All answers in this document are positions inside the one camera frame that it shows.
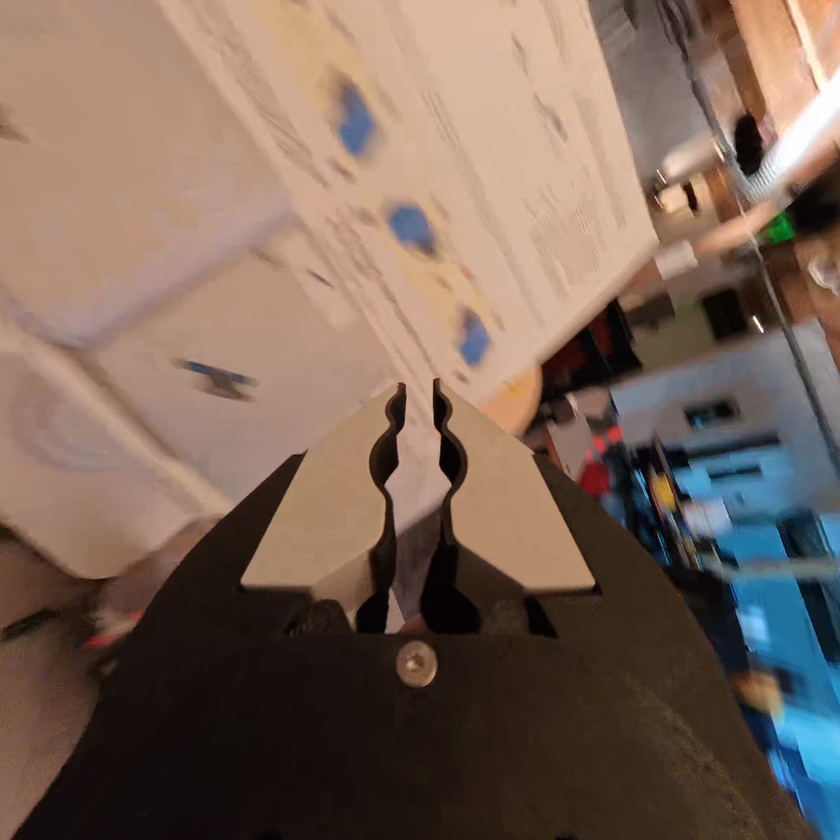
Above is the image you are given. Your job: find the white book stand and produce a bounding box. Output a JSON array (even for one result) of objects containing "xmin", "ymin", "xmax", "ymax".
[{"xmin": 0, "ymin": 249, "xmax": 547, "ymax": 580}]

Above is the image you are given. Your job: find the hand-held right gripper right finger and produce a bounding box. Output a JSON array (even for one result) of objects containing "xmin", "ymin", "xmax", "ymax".
[{"xmin": 420, "ymin": 378, "xmax": 598, "ymax": 634}]

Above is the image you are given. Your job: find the instruction booklet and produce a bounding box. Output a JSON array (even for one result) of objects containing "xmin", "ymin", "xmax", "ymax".
[{"xmin": 0, "ymin": 0, "xmax": 662, "ymax": 409}]

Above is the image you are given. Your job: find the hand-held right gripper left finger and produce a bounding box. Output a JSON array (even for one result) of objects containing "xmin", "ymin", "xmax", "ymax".
[{"xmin": 239, "ymin": 382, "xmax": 408, "ymax": 634}]

